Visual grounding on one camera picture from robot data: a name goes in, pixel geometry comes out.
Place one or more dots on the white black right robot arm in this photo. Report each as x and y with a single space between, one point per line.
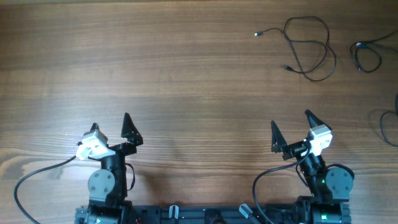
330 185

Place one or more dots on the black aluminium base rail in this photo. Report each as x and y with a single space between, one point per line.
182 215

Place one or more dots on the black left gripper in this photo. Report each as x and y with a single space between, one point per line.
132 137

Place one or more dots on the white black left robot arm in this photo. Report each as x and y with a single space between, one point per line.
108 186

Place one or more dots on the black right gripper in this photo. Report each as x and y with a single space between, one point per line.
297 149

